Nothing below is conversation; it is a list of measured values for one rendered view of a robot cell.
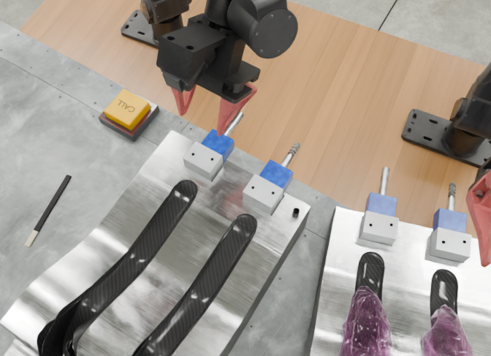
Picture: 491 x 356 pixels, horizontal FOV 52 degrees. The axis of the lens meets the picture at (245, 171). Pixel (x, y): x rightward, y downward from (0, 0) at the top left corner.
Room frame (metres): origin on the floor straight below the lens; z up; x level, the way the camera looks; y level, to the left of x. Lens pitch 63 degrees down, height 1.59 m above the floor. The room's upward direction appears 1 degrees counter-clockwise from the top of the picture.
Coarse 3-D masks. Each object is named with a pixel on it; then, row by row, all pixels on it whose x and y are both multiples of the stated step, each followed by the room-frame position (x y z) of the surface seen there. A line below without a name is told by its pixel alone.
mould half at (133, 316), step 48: (192, 144) 0.41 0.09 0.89; (144, 192) 0.32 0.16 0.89; (240, 192) 0.32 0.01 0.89; (96, 240) 0.25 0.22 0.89; (192, 240) 0.25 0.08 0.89; (288, 240) 0.24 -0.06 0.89; (48, 288) 0.17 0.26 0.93; (144, 288) 0.17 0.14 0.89; (240, 288) 0.17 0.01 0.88; (96, 336) 0.10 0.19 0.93; (144, 336) 0.10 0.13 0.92; (192, 336) 0.10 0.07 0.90
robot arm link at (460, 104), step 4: (460, 100) 0.46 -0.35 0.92; (464, 100) 0.45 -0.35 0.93; (456, 104) 0.47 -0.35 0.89; (460, 104) 0.45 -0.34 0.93; (464, 104) 0.45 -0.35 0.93; (456, 108) 0.46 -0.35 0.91; (460, 108) 0.44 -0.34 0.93; (464, 108) 0.44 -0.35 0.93; (452, 112) 0.46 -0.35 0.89; (456, 112) 0.44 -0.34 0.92; (460, 112) 0.44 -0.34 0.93; (452, 116) 0.45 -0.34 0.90; (456, 116) 0.44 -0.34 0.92; (452, 120) 0.45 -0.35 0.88
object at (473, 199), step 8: (480, 176) 0.19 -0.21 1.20; (488, 176) 0.18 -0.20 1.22; (472, 184) 0.19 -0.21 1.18; (480, 184) 0.18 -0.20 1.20; (488, 184) 0.18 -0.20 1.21; (472, 192) 0.18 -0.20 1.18; (480, 192) 0.18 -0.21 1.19; (488, 192) 0.18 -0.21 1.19; (472, 200) 0.18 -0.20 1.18; (480, 200) 0.18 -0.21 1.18; (488, 200) 0.17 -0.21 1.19; (472, 208) 0.17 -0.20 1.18; (480, 208) 0.17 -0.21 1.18; (488, 208) 0.17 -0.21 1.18; (472, 216) 0.16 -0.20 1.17; (480, 216) 0.16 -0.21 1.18; (488, 216) 0.16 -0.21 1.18; (480, 224) 0.15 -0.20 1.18; (488, 224) 0.15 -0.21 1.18; (480, 232) 0.14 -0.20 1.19; (488, 232) 0.14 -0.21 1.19; (480, 240) 0.14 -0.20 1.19; (488, 240) 0.13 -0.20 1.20; (480, 248) 0.13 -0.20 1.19; (488, 248) 0.12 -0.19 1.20; (480, 256) 0.12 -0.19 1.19; (488, 256) 0.12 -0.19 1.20; (488, 264) 0.11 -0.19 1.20
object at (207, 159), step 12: (240, 120) 0.45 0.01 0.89; (216, 132) 0.42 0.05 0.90; (228, 132) 0.42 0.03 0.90; (204, 144) 0.40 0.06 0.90; (216, 144) 0.40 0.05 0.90; (228, 144) 0.40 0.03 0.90; (192, 156) 0.37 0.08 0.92; (204, 156) 0.37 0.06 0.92; (216, 156) 0.37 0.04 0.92; (228, 156) 0.39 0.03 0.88; (192, 168) 0.36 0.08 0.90; (204, 168) 0.35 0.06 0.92; (216, 168) 0.35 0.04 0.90
